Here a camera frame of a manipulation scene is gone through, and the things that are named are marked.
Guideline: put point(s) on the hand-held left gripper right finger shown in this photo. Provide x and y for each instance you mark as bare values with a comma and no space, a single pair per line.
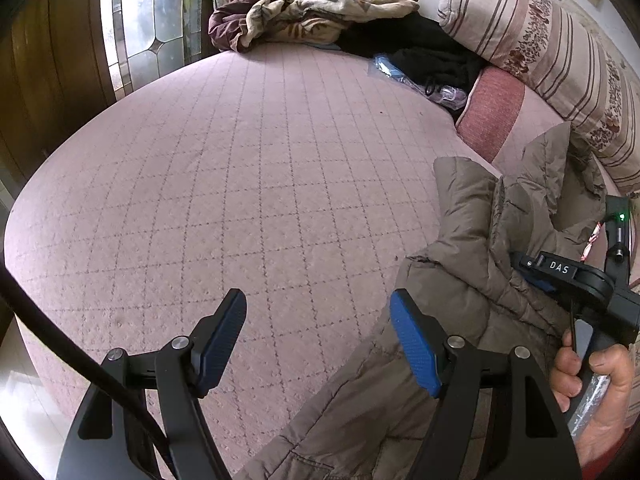
412,345

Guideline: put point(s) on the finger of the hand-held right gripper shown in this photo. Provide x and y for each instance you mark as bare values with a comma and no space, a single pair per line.
525,264

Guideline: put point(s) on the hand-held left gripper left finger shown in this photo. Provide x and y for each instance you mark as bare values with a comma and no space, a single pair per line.
222,345

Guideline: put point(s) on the olive quilted puffer jacket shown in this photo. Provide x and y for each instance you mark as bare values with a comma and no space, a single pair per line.
470,240

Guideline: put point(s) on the black clothes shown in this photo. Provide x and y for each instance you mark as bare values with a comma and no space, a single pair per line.
420,42

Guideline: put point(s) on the person's right hand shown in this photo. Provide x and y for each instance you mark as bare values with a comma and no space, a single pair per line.
612,400

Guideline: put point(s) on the pink pillow with red band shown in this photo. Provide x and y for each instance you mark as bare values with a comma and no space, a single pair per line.
492,105

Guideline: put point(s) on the pink quilted bed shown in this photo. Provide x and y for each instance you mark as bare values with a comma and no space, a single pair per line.
250,185

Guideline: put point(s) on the striped floral bolster pillow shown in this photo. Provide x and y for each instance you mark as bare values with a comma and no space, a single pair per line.
540,35

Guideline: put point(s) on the clear plastic bag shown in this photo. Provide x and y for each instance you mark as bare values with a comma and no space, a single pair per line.
395,72

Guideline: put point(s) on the brown wooden panel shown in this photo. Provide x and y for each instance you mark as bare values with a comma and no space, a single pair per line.
50,60

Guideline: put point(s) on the floral beige maroon blanket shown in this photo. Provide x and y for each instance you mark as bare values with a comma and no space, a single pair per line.
300,15

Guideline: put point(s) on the stained glass window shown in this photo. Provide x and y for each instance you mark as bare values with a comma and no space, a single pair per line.
150,15

